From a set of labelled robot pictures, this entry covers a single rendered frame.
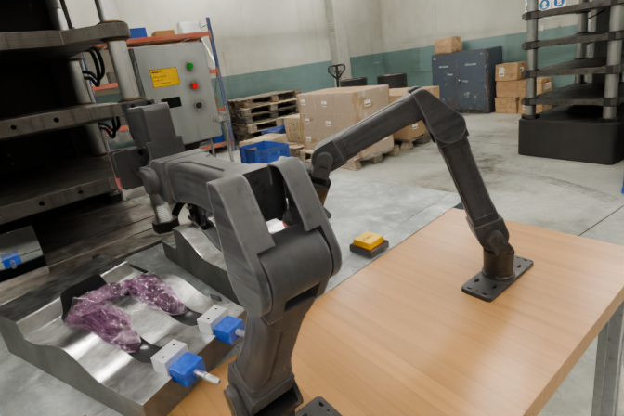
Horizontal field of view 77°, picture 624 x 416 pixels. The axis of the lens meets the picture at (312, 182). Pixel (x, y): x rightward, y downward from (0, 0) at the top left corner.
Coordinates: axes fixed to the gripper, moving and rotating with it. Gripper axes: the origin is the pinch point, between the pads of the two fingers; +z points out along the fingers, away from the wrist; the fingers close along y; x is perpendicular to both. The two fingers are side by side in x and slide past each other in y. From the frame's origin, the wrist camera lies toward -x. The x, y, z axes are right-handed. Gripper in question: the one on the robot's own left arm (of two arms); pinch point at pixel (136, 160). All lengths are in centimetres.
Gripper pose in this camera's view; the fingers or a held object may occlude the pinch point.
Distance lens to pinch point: 81.3
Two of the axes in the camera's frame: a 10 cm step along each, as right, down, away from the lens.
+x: 1.6, 9.5, 2.7
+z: -6.0, -1.2, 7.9
